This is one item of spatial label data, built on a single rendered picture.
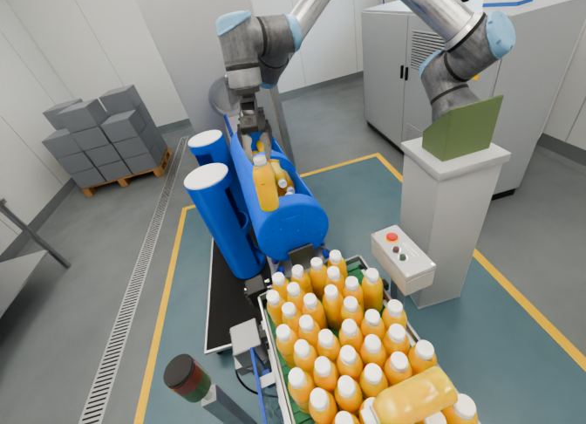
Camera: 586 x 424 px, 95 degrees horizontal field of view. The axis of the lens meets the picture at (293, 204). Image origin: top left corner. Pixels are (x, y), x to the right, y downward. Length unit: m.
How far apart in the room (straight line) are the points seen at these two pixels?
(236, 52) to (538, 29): 1.93
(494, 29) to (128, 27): 5.66
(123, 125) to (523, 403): 4.60
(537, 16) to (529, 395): 2.05
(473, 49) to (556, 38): 1.24
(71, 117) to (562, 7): 4.77
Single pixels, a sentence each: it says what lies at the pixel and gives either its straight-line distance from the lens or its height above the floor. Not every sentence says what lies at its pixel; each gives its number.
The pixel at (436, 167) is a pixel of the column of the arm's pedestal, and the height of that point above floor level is 1.10.
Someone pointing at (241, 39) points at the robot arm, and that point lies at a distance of 0.77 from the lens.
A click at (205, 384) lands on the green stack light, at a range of 0.73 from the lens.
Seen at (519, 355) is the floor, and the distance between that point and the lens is 2.12.
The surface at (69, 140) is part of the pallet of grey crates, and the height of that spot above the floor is 0.84.
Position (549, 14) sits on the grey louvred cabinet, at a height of 1.40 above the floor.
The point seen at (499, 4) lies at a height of 1.47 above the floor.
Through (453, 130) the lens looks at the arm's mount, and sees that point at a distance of 1.30.
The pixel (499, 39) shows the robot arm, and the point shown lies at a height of 1.54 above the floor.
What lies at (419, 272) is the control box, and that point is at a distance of 0.89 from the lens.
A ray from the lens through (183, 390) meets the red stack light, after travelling 0.70.
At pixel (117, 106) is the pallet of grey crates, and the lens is 4.79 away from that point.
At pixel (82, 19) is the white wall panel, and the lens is 6.42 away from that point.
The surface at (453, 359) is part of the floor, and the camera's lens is 2.00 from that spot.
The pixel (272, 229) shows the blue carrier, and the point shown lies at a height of 1.15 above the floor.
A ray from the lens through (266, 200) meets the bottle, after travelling 0.87.
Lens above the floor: 1.81
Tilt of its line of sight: 38 degrees down
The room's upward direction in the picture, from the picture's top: 15 degrees counter-clockwise
